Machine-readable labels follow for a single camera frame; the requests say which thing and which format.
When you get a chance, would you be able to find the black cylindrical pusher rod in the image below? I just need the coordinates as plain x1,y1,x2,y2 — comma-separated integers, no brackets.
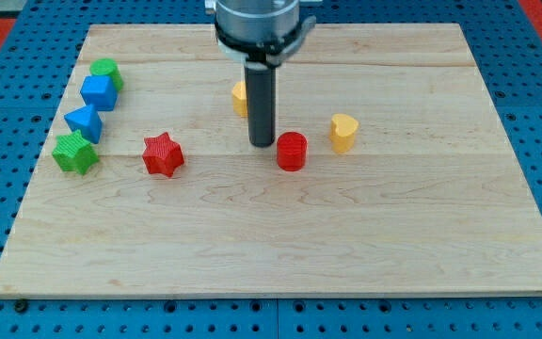
245,68,276,148

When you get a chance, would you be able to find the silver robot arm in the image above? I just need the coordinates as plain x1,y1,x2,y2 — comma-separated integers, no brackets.
204,0,317,148

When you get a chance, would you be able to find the red star block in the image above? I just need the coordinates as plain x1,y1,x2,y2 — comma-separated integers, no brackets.
142,132,184,178

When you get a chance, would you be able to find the green star block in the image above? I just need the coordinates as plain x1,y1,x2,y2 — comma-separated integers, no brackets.
52,130,99,175

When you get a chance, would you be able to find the yellow block behind rod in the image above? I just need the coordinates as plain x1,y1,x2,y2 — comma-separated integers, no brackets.
231,81,247,118

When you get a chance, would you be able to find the red cylinder block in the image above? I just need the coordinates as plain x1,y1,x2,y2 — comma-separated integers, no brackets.
277,132,308,171

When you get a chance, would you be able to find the yellow heart block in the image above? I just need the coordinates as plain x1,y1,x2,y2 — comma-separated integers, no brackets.
329,113,359,153

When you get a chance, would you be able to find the green cylinder block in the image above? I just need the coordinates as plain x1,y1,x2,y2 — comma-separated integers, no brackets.
89,58,124,91

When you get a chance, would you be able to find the blue cube block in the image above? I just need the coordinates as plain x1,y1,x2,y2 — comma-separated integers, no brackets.
80,75,118,111

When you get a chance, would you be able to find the wooden board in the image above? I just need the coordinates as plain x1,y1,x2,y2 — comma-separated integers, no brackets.
0,24,542,299

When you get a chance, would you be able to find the blue triangular block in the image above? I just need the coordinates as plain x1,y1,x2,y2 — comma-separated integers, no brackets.
64,105,103,144

